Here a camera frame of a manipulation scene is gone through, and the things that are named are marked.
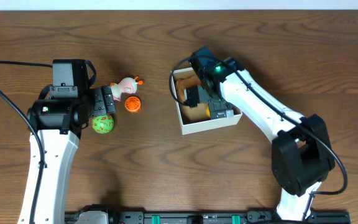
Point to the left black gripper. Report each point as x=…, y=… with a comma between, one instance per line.
x=102, y=100

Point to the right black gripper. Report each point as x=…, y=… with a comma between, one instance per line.
x=217, y=109

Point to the brown plush toy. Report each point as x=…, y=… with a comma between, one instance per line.
x=183, y=84

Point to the pink white snail toy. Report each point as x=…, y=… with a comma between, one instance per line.
x=126, y=85

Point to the yellow rubber duck toy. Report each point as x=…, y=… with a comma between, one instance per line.
x=208, y=111

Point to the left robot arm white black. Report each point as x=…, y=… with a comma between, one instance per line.
x=58, y=117

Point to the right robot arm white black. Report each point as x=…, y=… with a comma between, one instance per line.
x=301, y=152

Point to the green numbered dice ball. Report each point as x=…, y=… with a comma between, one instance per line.
x=103, y=124

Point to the orange lattice ball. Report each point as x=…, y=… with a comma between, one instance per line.
x=133, y=104

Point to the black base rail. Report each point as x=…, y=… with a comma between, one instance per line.
x=101, y=214

